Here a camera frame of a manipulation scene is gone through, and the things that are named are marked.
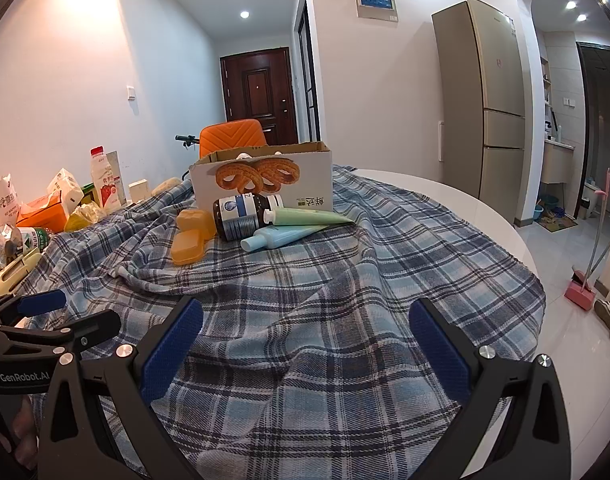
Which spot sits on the white printed paper bag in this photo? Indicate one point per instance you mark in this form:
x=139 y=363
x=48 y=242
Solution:
x=2 y=202

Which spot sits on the dark bottle with blue label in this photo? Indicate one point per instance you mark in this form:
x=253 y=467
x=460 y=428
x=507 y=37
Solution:
x=235 y=222

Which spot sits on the teal blue tube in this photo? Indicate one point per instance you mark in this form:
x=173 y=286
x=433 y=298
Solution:
x=280 y=236

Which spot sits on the cream plush toy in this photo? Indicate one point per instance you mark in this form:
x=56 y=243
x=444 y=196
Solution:
x=167 y=186

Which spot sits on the small white box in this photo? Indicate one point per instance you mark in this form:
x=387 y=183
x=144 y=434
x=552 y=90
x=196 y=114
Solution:
x=139 y=191

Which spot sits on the crumpled silver bag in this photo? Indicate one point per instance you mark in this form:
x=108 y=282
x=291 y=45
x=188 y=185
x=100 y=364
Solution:
x=0 y=250

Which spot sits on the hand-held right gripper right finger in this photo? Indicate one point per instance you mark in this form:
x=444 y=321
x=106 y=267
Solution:
x=440 y=345

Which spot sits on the blue basin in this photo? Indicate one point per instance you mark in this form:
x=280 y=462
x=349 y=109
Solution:
x=550 y=202

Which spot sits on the dark red entrance door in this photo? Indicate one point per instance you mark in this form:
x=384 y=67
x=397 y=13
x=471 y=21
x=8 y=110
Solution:
x=257 y=85

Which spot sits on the orange tissue box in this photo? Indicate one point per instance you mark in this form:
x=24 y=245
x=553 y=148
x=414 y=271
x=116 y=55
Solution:
x=42 y=215

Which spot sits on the pale green tube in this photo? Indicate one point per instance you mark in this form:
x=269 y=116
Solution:
x=310 y=216

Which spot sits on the pink dustpan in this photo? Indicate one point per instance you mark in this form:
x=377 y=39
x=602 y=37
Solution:
x=580 y=292

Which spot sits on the printed cardboard box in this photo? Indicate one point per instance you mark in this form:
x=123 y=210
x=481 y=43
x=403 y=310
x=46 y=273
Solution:
x=305 y=180

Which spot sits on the cream plastic device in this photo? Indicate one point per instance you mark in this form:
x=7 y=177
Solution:
x=10 y=275

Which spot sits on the blue plaid cloth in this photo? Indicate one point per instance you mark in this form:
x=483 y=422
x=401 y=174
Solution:
x=310 y=310

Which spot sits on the orange padded chair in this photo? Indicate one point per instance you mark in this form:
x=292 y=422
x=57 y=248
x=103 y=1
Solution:
x=230 y=135

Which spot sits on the white tissue pack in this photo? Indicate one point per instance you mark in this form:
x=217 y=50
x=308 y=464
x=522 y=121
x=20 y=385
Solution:
x=65 y=187

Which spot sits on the black framed glass door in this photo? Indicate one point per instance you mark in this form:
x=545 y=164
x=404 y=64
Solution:
x=307 y=75

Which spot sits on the beige refrigerator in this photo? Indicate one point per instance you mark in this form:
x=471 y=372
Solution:
x=500 y=110

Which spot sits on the green labelled bottle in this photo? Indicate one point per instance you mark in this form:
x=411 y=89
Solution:
x=32 y=238

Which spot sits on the white wall outlet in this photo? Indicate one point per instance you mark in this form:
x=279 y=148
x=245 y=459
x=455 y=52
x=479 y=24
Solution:
x=569 y=102

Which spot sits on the patterned doormat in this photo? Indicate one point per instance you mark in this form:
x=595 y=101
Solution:
x=559 y=225

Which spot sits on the black scooter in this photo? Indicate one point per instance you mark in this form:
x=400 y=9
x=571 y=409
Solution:
x=187 y=140

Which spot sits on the red and white milk bottle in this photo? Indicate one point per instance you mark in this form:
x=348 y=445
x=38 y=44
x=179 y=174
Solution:
x=105 y=180

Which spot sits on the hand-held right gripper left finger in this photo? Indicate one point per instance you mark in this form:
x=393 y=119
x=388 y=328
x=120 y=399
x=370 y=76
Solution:
x=172 y=350

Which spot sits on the person's left hand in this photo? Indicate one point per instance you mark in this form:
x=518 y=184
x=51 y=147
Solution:
x=21 y=427

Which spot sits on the white light switch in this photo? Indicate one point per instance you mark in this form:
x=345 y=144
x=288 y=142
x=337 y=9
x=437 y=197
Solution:
x=130 y=92

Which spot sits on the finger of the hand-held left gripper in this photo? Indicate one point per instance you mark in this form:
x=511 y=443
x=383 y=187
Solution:
x=42 y=303
x=92 y=324

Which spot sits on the washbasin cabinet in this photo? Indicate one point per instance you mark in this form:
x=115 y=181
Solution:
x=557 y=162

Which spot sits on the yellow plastic bag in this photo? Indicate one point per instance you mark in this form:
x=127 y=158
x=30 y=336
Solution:
x=85 y=216

